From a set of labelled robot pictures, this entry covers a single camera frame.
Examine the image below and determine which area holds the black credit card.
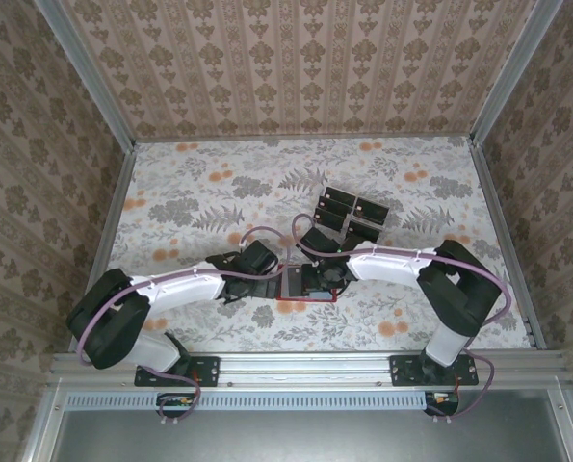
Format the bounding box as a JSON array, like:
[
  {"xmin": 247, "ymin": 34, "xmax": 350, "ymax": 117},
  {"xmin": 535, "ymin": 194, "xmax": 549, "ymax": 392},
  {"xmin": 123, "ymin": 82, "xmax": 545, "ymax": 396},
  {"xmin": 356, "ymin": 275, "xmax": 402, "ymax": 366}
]
[
  {"xmin": 353, "ymin": 196, "xmax": 390, "ymax": 226},
  {"xmin": 325, "ymin": 187, "xmax": 357, "ymax": 206},
  {"xmin": 346, "ymin": 219, "xmax": 381, "ymax": 243},
  {"xmin": 315, "ymin": 206, "xmax": 349, "ymax": 228},
  {"xmin": 319, "ymin": 194, "xmax": 353, "ymax": 216}
]

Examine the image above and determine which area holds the black controller board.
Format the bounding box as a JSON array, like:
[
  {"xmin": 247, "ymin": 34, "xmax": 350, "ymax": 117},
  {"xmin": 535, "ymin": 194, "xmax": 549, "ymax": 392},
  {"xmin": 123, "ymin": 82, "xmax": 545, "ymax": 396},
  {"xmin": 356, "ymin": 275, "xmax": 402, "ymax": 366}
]
[
  {"xmin": 424, "ymin": 391, "xmax": 460, "ymax": 416},
  {"xmin": 156, "ymin": 392, "xmax": 196, "ymax": 419}
]

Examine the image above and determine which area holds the grey metal panel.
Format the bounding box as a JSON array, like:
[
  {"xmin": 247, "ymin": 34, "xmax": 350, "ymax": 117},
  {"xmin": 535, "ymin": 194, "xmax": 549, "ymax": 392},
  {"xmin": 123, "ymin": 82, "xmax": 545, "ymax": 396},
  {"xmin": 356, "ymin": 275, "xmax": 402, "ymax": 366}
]
[{"xmin": 49, "ymin": 390, "xmax": 569, "ymax": 462}]

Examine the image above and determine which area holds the aluminium frame rail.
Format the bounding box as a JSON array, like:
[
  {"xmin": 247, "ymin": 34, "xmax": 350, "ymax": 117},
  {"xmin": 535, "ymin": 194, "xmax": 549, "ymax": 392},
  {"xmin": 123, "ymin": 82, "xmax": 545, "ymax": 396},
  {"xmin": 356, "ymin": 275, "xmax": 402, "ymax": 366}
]
[
  {"xmin": 20, "ymin": 379, "xmax": 68, "ymax": 462},
  {"xmin": 548, "ymin": 384, "xmax": 573, "ymax": 462}
]

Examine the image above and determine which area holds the red card holder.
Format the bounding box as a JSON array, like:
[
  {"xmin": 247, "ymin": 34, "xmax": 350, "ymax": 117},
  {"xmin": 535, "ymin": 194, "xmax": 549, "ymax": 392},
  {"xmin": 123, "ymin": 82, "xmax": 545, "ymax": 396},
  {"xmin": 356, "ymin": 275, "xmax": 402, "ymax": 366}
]
[{"xmin": 274, "ymin": 263, "xmax": 340, "ymax": 304}]

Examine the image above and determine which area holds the long aluminium base rail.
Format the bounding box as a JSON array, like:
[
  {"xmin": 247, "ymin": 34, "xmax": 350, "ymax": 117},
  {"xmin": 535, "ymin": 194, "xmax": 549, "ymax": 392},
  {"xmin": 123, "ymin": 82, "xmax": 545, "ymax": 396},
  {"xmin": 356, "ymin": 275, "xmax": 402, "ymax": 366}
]
[{"xmin": 49, "ymin": 349, "xmax": 570, "ymax": 386}]

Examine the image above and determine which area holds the thin aluminium table edge rail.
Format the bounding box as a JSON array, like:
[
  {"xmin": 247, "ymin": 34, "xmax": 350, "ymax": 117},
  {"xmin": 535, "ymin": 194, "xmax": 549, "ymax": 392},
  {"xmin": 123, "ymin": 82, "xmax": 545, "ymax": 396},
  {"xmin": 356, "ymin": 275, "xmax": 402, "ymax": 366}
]
[{"xmin": 134, "ymin": 134, "xmax": 475, "ymax": 144}]

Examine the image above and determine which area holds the slotted grey cable duct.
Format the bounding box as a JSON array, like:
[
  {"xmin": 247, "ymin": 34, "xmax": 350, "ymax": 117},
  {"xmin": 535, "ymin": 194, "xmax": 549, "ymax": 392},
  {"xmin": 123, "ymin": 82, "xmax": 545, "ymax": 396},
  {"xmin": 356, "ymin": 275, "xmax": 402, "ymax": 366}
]
[{"xmin": 65, "ymin": 390, "xmax": 434, "ymax": 412}]

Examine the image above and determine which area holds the floral printed table sheet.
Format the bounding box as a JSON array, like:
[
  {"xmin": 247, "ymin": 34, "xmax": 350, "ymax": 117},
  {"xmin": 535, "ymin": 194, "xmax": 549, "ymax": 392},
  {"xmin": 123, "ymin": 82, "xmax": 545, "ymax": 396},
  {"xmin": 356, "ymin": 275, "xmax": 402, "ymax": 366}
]
[{"xmin": 95, "ymin": 136, "xmax": 533, "ymax": 355}]

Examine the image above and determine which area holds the aluminium corner post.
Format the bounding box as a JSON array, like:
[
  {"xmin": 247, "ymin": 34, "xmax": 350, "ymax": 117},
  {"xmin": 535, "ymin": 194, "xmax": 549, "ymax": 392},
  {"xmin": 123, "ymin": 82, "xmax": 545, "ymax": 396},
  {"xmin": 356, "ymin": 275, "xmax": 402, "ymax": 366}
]
[
  {"xmin": 469, "ymin": 0, "xmax": 565, "ymax": 148},
  {"xmin": 32, "ymin": 0, "xmax": 138, "ymax": 153}
]

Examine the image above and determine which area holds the black compartment rack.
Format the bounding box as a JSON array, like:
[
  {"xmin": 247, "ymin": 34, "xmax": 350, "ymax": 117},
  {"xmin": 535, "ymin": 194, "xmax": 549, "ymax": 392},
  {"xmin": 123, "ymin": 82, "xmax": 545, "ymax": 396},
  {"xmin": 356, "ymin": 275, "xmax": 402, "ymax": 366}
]
[{"xmin": 314, "ymin": 186, "xmax": 392, "ymax": 243}]

